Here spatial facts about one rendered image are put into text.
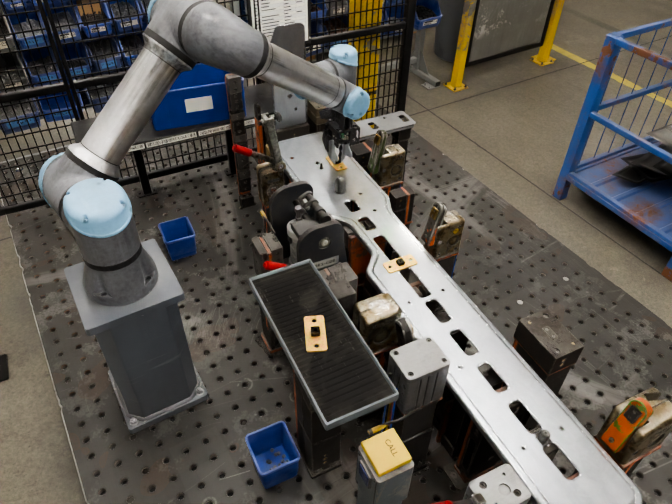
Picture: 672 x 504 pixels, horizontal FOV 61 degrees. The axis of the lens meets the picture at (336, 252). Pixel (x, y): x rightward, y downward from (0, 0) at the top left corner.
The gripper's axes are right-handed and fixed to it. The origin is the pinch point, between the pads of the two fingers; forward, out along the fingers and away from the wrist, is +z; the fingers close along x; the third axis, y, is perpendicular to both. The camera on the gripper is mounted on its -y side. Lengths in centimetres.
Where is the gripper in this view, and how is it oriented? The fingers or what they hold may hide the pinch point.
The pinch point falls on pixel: (336, 158)
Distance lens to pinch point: 176.8
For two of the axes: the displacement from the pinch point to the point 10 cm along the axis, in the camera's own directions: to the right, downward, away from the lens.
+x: 9.0, -2.9, 3.3
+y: 4.4, 6.3, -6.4
